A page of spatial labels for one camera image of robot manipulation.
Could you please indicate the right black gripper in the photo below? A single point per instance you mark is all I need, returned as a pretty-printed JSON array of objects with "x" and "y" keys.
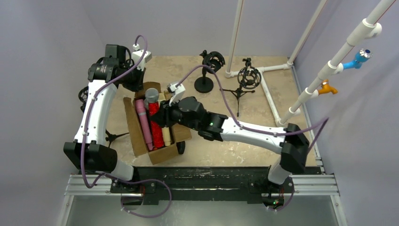
[{"x": 166, "y": 113}]

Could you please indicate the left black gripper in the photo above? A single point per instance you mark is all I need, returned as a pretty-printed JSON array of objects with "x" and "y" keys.
[{"x": 135, "y": 83}]

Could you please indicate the red glitter microphone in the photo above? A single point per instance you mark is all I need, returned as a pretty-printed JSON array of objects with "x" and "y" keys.
[{"x": 151, "y": 101}]

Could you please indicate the brown cardboard box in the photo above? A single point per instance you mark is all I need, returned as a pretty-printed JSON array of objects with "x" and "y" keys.
[{"x": 178, "y": 133}]

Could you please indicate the cream microphone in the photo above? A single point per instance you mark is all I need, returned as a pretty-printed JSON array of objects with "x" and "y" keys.
[{"x": 165, "y": 130}]

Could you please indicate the round base microphone stand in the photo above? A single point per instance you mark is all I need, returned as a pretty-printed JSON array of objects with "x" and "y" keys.
[{"x": 215, "y": 61}]

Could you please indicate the tripod shock mount stand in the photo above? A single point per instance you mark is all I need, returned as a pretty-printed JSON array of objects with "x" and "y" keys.
[{"x": 248, "y": 79}]

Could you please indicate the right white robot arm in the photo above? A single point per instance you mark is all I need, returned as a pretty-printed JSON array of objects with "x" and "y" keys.
[{"x": 288, "y": 142}]

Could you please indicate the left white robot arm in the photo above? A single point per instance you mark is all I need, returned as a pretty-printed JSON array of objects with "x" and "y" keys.
[{"x": 88, "y": 150}]

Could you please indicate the left tripod microphone stand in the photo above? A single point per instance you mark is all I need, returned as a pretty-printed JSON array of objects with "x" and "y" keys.
[{"x": 96, "y": 130}]

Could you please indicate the pink microphone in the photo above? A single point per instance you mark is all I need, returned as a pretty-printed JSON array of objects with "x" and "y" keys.
[{"x": 142, "y": 114}]

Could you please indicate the small black microphone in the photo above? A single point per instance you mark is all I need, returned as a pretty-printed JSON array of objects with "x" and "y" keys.
[{"x": 181, "y": 147}]

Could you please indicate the orange pipe fitting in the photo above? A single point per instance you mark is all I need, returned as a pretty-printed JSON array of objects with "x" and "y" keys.
[{"x": 326, "y": 88}]

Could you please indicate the blue pipe fitting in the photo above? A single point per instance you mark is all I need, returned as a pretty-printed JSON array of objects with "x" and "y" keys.
[{"x": 360, "y": 57}]

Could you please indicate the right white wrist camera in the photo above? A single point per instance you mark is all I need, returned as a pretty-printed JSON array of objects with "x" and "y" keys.
[{"x": 177, "y": 91}]

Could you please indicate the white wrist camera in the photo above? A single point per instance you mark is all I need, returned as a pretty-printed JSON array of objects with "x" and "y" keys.
[
  {"x": 140, "y": 57},
  {"x": 177, "y": 91}
]

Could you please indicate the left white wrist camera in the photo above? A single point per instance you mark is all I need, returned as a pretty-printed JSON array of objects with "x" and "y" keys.
[{"x": 140, "y": 57}]

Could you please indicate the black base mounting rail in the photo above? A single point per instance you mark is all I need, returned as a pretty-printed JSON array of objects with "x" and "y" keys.
[{"x": 151, "y": 185}]

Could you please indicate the aluminium rail frame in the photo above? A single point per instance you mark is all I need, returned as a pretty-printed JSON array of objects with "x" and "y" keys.
[{"x": 305, "y": 185}]

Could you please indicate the white PVC pipe frame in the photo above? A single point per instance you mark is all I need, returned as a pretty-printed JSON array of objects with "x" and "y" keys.
[{"x": 315, "y": 32}]

